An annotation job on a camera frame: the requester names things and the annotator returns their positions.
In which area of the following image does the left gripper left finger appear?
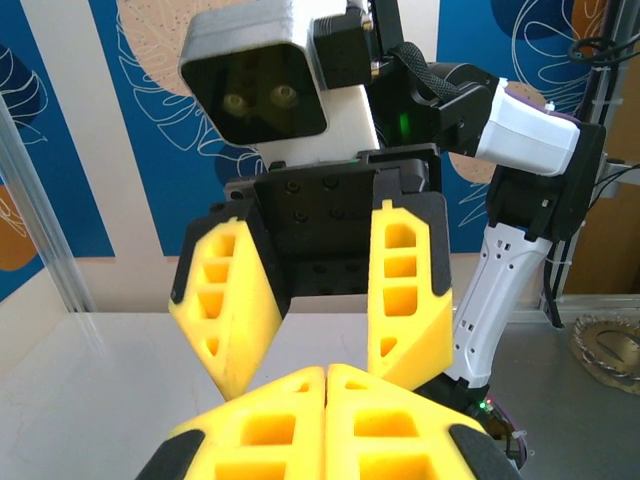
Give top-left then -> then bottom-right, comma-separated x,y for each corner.
134,366 -> 327,480

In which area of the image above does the black stand pole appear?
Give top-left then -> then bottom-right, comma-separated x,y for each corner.
574,49 -> 624,301

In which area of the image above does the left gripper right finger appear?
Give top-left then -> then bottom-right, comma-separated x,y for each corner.
325,363 -> 521,480

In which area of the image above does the aluminium side table rail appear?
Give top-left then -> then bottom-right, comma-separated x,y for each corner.
537,293 -> 640,327

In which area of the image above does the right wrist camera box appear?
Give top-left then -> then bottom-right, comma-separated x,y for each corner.
178,0 -> 381,164

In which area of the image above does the blue floral wall panel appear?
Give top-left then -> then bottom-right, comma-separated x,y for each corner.
88,0 -> 301,257

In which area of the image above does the black hanging cable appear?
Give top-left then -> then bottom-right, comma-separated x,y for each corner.
568,35 -> 640,69

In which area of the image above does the aluminium frame post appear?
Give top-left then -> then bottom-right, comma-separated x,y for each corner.
0,92 -> 97,315

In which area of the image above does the blue panel with orange circle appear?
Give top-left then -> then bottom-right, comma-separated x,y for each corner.
0,0 -> 117,304

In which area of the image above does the metal key holder with rings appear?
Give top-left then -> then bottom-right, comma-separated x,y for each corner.
568,313 -> 640,400

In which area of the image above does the controller board with LEDs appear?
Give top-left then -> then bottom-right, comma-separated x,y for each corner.
462,392 -> 530,471

